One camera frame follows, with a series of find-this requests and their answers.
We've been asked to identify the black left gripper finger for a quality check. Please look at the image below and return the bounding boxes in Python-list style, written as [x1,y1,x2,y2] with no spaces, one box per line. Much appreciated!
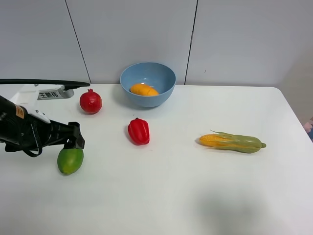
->
[63,122,85,149]

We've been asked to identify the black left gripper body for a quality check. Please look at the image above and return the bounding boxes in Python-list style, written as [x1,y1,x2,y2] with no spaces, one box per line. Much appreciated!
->
[4,104,67,153]

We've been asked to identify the green lime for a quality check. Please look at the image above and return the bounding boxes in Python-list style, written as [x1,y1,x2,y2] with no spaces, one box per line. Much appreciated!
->
[57,148,84,175]

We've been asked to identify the red pomegranate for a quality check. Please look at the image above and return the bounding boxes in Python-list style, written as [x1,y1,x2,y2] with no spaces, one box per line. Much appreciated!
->
[79,89,102,115]

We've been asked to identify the orange mango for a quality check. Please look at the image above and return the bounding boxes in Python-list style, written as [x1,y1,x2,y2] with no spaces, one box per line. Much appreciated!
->
[130,84,159,96]

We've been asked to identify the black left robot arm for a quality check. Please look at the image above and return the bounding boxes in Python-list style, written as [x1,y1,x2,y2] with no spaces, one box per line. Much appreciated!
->
[0,96,85,157]

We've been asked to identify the blue plastic bowl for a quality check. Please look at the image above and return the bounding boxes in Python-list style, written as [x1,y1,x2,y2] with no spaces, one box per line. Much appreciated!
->
[120,62,176,108]

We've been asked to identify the red bell pepper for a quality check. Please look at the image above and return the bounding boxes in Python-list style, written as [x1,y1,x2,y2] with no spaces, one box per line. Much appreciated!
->
[128,118,150,145]

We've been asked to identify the corn cob with husk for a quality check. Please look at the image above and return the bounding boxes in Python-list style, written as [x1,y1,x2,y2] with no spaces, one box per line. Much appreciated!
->
[199,131,267,154]

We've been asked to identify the pink object at table edge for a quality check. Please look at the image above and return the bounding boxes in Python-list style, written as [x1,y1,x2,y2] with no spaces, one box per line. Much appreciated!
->
[303,122,313,133]

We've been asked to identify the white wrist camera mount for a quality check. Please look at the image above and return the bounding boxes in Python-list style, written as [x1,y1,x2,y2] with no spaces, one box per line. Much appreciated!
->
[10,84,74,124]

